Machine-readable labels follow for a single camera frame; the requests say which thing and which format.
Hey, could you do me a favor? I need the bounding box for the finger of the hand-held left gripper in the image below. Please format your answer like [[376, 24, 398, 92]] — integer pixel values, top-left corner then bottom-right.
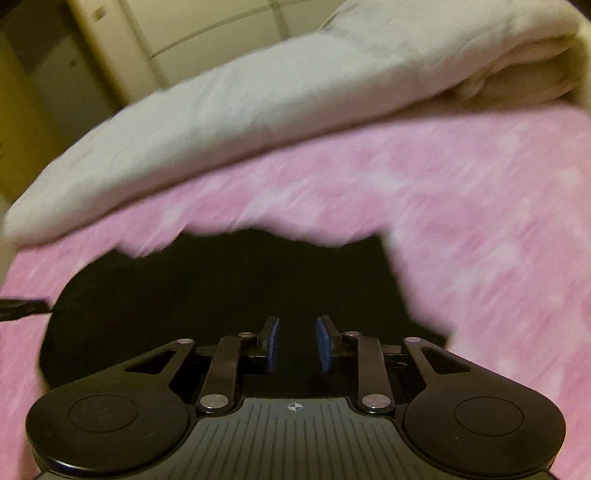
[[0, 298, 51, 323]]

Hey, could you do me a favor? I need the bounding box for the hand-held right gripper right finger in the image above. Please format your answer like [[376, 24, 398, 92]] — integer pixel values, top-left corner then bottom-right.
[[315, 315, 472, 416]]

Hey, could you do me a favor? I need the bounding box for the black zip jacket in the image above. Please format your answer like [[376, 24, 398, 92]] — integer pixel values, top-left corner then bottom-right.
[[39, 226, 457, 408]]

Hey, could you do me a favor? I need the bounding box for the white quilt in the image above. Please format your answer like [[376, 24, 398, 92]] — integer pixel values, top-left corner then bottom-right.
[[2, 0, 583, 246]]

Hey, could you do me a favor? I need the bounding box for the pink floral blanket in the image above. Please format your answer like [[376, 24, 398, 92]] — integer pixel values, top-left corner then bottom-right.
[[0, 104, 591, 480]]

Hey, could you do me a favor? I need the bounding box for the white wardrobe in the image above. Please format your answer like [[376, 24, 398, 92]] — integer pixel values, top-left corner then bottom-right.
[[67, 0, 342, 108]]

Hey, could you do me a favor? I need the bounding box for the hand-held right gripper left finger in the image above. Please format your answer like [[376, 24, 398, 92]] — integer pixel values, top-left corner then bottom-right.
[[122, 315, 281, 416]]

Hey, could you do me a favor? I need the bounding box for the cream padded headboard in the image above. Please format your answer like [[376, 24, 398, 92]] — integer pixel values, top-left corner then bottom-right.
[[566, 0, 591, 114]]

